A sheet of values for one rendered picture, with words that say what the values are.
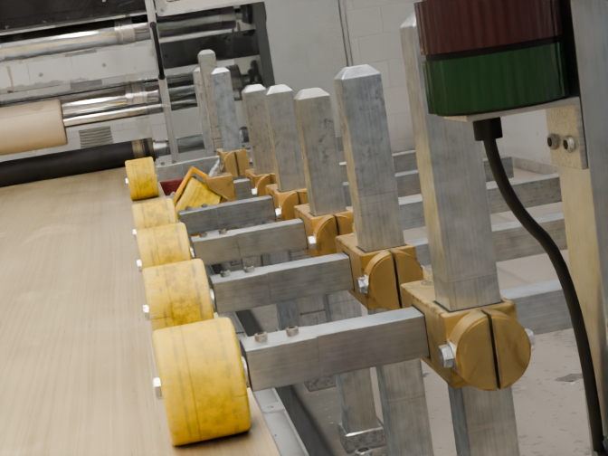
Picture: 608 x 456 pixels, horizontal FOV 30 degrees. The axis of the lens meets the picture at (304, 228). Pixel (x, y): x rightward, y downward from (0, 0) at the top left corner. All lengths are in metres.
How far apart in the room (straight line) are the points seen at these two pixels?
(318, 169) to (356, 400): 0.26
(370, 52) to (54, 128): 6.72
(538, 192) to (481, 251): 0.60
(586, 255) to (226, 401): 0.32
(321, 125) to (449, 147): 0.50
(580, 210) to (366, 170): 0.49
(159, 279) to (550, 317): 0.36
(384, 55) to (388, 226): 8.62
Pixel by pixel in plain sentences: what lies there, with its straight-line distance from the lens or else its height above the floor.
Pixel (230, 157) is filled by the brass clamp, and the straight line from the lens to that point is 2.19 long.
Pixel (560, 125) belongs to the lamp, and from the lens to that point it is 0.51.
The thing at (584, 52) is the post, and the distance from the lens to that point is 0.49.
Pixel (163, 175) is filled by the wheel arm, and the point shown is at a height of 0.94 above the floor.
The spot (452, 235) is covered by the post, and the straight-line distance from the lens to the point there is 0.74.
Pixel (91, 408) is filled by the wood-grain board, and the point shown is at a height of 0.90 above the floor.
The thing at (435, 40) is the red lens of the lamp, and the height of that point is 1.15.
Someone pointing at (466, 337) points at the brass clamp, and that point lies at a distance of 0.73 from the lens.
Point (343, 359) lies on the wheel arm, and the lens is 0.78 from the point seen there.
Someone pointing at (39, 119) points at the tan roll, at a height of 1.06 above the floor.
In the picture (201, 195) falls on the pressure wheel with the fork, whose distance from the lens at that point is 1.74.
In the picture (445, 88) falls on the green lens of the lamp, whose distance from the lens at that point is 0.47.
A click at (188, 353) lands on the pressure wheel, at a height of 0.97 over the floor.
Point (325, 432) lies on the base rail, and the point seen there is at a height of 0.70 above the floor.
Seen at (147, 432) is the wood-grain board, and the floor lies 0.90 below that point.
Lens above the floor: 1.16
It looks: 9 degrees down
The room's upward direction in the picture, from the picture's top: 9 degrees counter-clockwise
